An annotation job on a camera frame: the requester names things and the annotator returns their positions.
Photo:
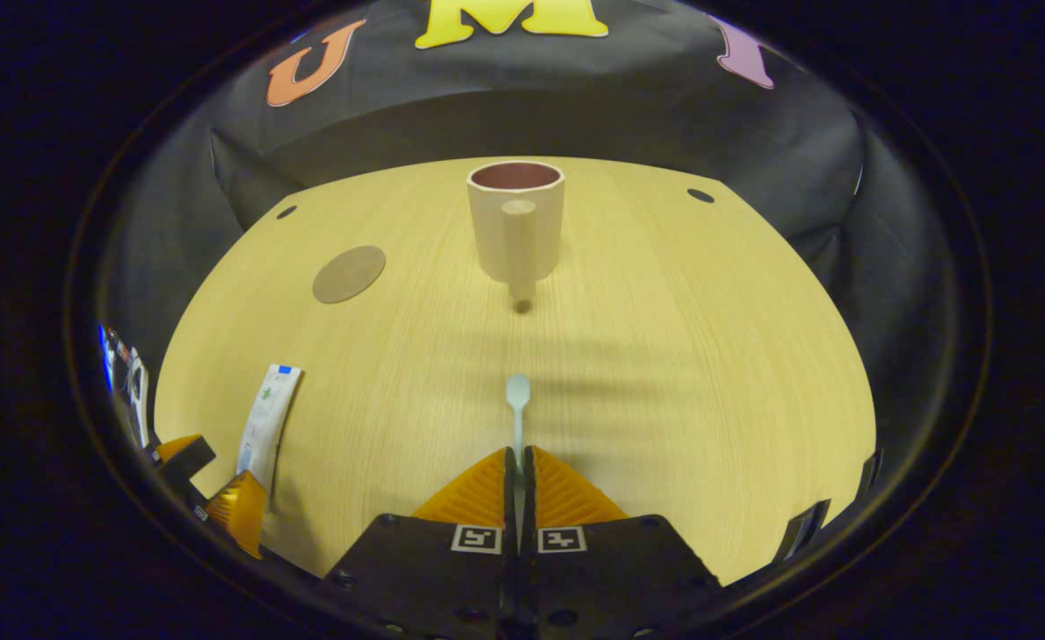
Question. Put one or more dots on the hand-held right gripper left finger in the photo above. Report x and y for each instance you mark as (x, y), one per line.
(425, 578)

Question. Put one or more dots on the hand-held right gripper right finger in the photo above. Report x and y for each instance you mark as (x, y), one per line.
(611, 578)

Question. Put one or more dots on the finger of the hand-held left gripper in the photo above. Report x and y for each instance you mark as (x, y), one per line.
(187, 458)
(243, 516)

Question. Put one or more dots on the white toothpaste tube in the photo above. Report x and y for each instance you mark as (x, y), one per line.
(267, 422)

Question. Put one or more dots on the pale green toothbrush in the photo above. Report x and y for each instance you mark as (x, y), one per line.
(518, 391)

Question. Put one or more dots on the brown round coaster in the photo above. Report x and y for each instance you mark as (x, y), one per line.
(349, 274)

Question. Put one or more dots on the beige cup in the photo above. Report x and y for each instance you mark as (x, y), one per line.
(491, 227)

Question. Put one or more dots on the wooden desktop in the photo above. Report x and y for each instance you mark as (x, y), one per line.
(665, 373)

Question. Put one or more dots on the white side table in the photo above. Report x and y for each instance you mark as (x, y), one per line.
(139, 396)

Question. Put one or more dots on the computer monitor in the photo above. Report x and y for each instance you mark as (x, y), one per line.
(109, 356)

